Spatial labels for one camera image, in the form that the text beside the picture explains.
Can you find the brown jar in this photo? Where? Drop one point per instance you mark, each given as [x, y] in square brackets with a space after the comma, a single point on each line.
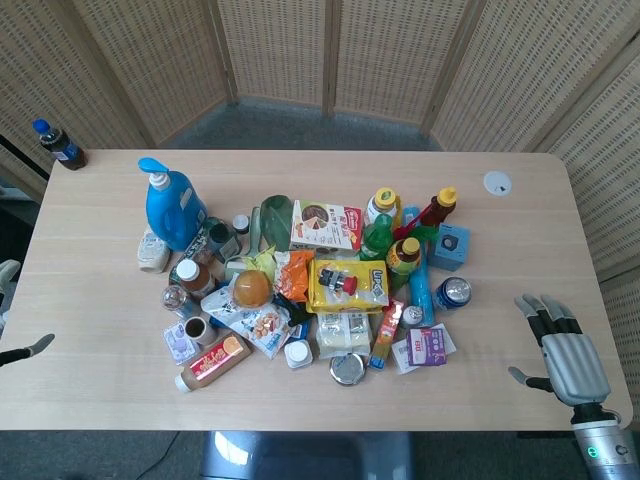
[195, 277]

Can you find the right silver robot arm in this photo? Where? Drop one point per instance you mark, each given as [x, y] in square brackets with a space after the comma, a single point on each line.
[605, 445]

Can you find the red yellow stick packet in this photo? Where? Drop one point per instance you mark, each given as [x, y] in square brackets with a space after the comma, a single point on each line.
[387, 332]

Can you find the purple tissue packet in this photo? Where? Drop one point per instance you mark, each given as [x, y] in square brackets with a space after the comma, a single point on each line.
[177, 342]

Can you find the blue plastic tube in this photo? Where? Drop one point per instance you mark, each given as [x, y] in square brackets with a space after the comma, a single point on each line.
[421, 295]

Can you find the white paper packet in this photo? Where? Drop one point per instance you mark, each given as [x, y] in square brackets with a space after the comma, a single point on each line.
[402, 357]

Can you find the small silver can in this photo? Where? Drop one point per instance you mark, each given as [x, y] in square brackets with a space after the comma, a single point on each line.
[414, 316]

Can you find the yellow tea bag pack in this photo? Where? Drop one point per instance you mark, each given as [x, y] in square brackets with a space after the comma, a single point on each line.
[370, 287]

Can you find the orange snack bag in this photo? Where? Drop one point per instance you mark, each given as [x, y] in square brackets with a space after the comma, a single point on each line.
[295, 272]

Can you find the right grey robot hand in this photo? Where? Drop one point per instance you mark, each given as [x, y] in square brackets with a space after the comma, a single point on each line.
[575, 362]

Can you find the green leaf-shaped pouch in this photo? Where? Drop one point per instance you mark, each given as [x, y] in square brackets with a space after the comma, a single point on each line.
[277, 220]

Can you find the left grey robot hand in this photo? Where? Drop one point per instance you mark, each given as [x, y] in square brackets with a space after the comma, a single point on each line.
[27, 350]

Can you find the purple and white box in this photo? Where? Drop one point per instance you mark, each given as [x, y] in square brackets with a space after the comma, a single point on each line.
[426, 346]

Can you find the silver tin can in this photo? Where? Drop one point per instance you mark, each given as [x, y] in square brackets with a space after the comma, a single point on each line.
[347, 370]

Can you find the dark green glass jar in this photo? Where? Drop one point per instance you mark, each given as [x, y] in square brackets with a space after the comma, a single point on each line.
[223, 240]

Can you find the white grain pouch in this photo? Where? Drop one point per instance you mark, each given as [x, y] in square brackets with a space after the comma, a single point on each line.
[152, 252]

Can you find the pale yellow powder bag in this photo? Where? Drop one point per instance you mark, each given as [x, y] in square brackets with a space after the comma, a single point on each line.
[342, 335]

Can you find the brown bottle with red label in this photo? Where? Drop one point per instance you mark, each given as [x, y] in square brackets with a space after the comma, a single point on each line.
[215, 362]

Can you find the red emergency stop button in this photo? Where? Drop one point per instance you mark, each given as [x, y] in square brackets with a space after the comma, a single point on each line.
[337, 282]

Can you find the orange jelly cup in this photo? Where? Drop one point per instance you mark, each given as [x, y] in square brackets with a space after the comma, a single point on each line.
[252, 288]

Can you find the white snack bag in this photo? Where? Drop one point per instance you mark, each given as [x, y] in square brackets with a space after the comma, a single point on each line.
[250, 327]

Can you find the yellow green snack bag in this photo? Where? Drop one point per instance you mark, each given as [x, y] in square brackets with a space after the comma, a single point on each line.
[262, 262]

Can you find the white and red cookie box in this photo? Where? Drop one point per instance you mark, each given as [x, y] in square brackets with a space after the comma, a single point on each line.
[327, 225]

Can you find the dark green printed packet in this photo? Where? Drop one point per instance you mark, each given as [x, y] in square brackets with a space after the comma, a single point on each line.
[192, 247]

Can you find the tea bottle with yellow cap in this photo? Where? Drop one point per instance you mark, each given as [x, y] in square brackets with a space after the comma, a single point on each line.
[404, 260]

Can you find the light blue cardboard box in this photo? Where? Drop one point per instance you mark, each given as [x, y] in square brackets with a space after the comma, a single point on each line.
[450, 246]

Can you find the cola bottle with blue cap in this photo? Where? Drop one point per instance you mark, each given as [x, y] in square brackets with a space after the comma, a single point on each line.
[61, 146]

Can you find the pale green scoop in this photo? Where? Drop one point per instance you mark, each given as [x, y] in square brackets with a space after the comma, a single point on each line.
[254, 235]

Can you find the black plastic item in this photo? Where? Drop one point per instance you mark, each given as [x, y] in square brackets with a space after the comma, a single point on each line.
[292, 310]

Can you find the woven bamboo screen panel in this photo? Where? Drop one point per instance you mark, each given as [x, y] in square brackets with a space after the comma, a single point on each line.
[280, 45]
[605, 175]
[160, 55]
[395, 55]
[530, 70]
[45, 65]

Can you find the red plastic utensil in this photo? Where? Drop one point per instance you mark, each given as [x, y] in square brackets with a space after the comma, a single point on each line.
[412, 227]

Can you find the blue drink can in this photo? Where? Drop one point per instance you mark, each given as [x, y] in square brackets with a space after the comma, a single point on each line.
[452, 294]

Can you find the white jar yellow lid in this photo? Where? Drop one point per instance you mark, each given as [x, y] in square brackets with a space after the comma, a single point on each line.
[382, 202]

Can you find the brown paper cup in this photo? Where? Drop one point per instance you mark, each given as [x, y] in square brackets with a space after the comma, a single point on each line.
[199, 331]

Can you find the green plastic soda bottle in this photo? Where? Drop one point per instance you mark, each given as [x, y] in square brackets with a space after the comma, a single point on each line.
[377, 240]

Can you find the small dark white-capped bottle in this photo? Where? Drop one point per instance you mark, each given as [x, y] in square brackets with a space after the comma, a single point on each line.
[241, 223]

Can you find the blue pump detergent bottle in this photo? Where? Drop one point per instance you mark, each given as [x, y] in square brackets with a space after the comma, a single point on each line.
[172, 210]

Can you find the small blue packet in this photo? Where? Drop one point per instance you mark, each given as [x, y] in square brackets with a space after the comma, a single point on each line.
[410, 214]

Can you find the brown squeeze bottle yellow cap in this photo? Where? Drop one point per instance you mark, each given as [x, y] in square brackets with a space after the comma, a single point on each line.
[440, 207]

